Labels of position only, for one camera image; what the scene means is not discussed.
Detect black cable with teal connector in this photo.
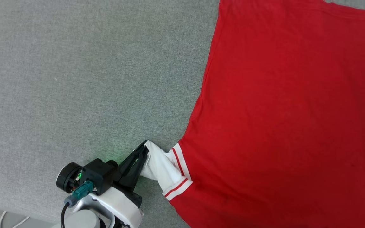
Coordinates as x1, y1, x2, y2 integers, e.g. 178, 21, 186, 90
60, 180, 94, 228

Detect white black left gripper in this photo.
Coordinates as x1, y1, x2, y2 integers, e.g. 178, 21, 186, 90
56, 140, 149, 228

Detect red t-shirt with white sleeves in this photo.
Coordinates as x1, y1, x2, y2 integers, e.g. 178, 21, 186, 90
140, 0, 365, 228

